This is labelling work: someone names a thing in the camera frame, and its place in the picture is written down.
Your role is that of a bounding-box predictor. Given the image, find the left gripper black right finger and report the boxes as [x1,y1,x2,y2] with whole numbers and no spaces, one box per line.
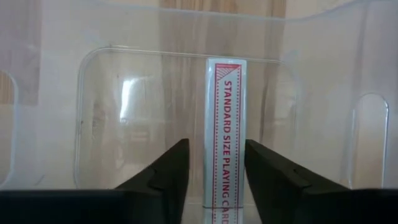
[244,139,398,224]

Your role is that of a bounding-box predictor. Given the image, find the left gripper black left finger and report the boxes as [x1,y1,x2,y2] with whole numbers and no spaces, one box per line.
[0,138,190,224]

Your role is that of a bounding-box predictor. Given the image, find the white red playing card box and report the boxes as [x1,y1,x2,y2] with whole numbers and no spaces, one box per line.
[203,57,248,224]

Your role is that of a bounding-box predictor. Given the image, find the clear plastic container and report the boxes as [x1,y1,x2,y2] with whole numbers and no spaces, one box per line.
[0,0,398,224]

